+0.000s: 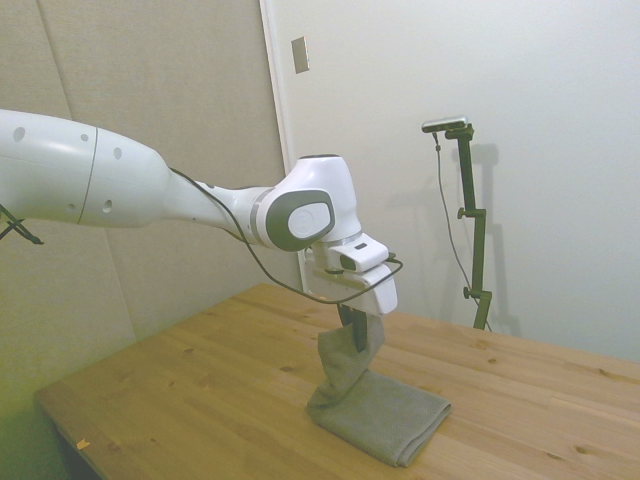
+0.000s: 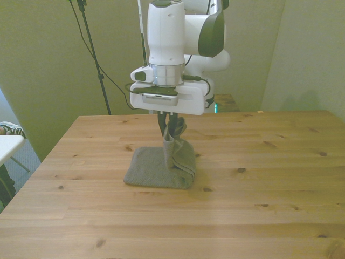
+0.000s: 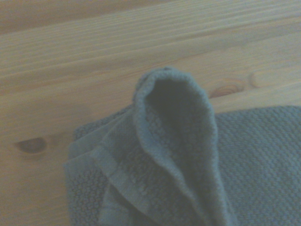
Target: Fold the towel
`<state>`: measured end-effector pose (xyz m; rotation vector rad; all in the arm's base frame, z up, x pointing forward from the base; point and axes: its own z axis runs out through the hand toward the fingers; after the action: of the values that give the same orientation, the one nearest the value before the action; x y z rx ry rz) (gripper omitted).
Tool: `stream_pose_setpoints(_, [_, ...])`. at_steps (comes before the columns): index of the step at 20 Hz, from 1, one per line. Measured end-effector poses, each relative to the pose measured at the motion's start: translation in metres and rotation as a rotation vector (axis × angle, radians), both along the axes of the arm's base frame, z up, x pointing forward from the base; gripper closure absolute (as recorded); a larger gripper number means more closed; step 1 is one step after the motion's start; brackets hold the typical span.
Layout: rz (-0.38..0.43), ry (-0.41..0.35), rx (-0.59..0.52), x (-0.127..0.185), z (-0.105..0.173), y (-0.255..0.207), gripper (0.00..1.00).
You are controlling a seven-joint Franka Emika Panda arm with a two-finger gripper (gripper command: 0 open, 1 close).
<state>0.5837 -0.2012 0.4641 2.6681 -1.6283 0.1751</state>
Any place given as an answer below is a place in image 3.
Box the grey towel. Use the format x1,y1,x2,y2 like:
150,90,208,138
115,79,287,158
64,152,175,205
62,66,301,226

